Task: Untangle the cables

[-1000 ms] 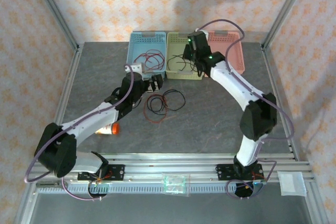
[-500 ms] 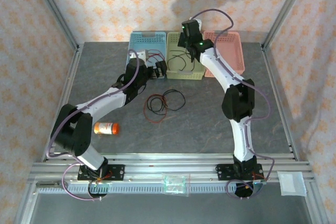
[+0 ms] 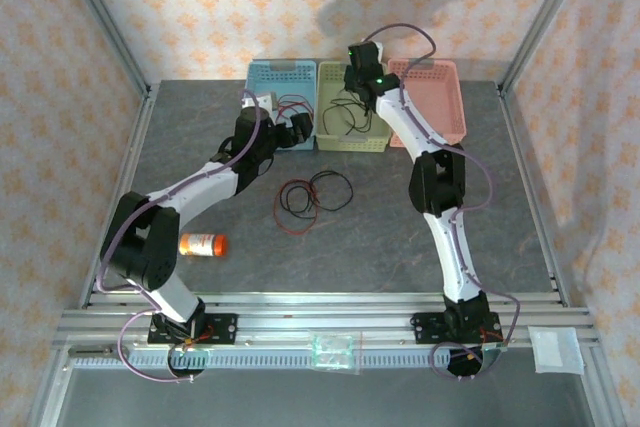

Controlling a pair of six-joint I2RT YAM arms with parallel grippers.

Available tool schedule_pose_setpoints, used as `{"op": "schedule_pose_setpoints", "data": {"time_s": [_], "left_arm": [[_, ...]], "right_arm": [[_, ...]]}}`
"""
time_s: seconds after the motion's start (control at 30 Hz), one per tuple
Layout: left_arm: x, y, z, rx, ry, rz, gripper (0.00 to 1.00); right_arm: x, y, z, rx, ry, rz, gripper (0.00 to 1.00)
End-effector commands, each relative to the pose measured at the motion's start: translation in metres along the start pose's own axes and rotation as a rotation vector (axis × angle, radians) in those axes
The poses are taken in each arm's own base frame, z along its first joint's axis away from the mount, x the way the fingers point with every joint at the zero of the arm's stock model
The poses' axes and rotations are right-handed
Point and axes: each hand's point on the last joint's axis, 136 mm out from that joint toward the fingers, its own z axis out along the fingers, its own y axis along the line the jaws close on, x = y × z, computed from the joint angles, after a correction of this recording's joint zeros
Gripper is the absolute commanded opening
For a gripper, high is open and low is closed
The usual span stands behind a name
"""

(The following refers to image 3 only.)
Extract green plastic basket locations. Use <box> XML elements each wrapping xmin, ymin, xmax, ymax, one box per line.
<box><xmin>315</xmin><ymin>60</ymin><xmax>392</xmax><ymax>153</ymax></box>

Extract black cable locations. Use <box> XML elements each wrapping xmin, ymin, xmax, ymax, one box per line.
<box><xmin>321</xmin><ymin>89</ymin><xmax>377</xmax><ymax>137</ymax></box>
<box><xmin>279</xmin><ymin>184</ymin><xmax>319</xmax><ymax>218</ymax></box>
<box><xmin>308</xmin><ymin>170</ymin><xmax>355</xmax><ymax>214</ymax></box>

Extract red cable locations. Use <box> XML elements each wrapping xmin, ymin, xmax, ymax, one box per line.
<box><xmin>277</xmin><ymin>101</ymin><xmax>307</xmax><ymax>121</ymax></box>
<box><xmin>277</xmin><ymin>93</ymin><xmax>314</xmax><ymax>121</ymax></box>

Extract blue plastic basket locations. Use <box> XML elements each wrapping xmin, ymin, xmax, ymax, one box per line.
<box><xmin>244</xmin><ymin>59</ymin><xmax>319</xmax><ymax>153</ymax></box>

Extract pink plastic basket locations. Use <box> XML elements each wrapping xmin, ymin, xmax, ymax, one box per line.
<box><xmin>387</xmin><ymin>58</ymin><xmax>467</xmax><ymax>148</ymax></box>

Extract red black cables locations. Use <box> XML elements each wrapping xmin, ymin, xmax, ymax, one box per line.
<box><xmin>273</xmin><ymin>177</ymin><xmax>320</xmax><ymax>237</ymax></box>

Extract orange pill bottle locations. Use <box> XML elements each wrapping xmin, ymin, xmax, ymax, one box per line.
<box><xmin>178</xmin><ymin>232</ymin><xmax>230</xmax><ymax>258</ymax></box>

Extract clear plastic bag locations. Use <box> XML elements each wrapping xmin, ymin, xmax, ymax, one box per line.
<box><xmin>309</xmin><ymin>330</ymin><xmax>364</xmax><ymax>377</ymax></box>

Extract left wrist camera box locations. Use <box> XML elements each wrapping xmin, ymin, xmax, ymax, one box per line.
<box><xmin>255</xmin><ymin>91</ymin><xmax>280</xmax><ymax>116</ymax></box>

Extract aluminium table edge rail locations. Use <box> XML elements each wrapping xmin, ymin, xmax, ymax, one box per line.
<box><xmin>494</xmin><ymin>89</ymin><xmax>571</xmax><ymax>308</ymax></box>
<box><xmin>81</xmin><ymin>89</ymin><xmax>161</xmax><ymax>306</ymax></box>

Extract aluminium frame post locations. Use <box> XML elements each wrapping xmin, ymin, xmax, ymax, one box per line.
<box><xmin>58</xmin><ymin>0</ymin><xmax>153</xmax><ymax>96</ymax></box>
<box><xmin>497</xmin><ymin>0</ymin><xmax>596</xmax><ymax>94</ymax></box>

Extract aluminium rail frame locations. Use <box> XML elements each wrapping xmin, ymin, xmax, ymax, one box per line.
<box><xmin>54</xmin><ymin>290</ymin><xmax>601</xmax><ymax>348</ymax></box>

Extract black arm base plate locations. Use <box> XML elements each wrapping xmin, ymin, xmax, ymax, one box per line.
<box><xmin>148</xmin><ymin>313</ymin><xmax>239</xmax><ymax>347</ymax></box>
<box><xmin>410</xmin><ymin>311</ymin><xmax>504</xmax><ymax>347</ymax></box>

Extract slotted grey cable duct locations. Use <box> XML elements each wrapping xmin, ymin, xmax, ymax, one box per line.
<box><xmin>69</xmin><ymin>346</ymin><xmax>506</xmax><ymax>371</ymax></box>

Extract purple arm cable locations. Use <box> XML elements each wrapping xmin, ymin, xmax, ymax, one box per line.
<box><xmin>362</xmin><ymin>21</ymin><xmax>522</xmax><ymax>382</ymax></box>
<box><xmin>97</xmin><ymin>89</ymin><xmax>274</xmax><ymax>384</ymax></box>

